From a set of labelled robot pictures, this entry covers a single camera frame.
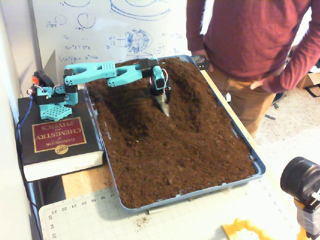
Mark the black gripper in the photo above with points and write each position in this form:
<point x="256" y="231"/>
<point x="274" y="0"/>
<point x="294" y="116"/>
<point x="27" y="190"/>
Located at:
<point x="162" y="100"/>

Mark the silver foil scoop plate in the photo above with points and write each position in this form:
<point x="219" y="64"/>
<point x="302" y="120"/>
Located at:
<point x="165" y="106"/>

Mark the brown soil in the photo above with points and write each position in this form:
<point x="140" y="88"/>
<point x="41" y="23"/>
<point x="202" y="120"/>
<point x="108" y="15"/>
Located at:
<point x="170" y="155"/>

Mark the right forearm maroon sleeve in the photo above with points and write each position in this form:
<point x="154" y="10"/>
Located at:
<point x="196" y="35"/>

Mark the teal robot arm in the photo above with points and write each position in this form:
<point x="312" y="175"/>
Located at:
<point x="87" y="71"/>

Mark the left forearm maroon sleeve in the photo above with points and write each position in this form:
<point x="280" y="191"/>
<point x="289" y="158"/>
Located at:
<point x="297" y="70"/>

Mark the person right hand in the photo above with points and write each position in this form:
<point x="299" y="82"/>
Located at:
<point x="211" y="67"/>

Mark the person left hand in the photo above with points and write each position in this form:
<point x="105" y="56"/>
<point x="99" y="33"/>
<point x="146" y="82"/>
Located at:
<point x="258" y="83"/>

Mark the whiteboard with blue drawings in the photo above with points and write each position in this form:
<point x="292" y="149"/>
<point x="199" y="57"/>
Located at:
<point x="100" y="32"/>

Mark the person in maroon sweater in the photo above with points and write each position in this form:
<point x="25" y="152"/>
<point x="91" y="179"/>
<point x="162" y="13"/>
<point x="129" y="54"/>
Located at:
<point x="250" y="37"/>

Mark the grey backpack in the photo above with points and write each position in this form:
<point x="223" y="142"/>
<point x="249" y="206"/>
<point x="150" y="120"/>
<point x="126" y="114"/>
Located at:
<point x="273" y="105"/>

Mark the black chemistry physics handbook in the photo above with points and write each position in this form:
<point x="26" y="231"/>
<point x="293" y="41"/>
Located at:
<point x="60" y="135"/>

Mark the blue plastic tray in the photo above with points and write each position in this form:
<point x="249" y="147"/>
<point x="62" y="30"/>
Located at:
<point x="261" y="170"/>

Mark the black controller block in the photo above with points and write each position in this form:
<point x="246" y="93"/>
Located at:
<point x="43" y="78"/>

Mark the pale green cutting mat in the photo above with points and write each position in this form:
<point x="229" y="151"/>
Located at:
<point x="112" y="220"/>

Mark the yellow plastic piece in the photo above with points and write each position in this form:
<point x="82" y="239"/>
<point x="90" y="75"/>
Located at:
<point x="232" y="228"/>

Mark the black lens camera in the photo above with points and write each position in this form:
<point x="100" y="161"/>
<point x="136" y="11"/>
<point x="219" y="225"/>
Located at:
<point x="297" y="175"/>

